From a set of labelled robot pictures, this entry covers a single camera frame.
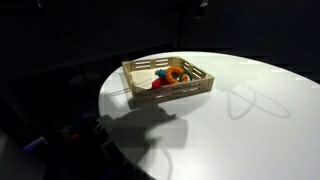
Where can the small red object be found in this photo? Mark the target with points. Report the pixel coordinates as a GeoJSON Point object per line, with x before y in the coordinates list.
{"type": "Point", "coordinates": [72, 137]}

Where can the wooden slatted tray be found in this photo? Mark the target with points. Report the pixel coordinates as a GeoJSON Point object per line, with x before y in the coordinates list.
{"type": "Point", "coordinates": [166, 95]}

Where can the pale blue object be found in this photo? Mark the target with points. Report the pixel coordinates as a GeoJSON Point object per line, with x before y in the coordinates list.
{"type": "Point", "coordinates": [35, 144]}

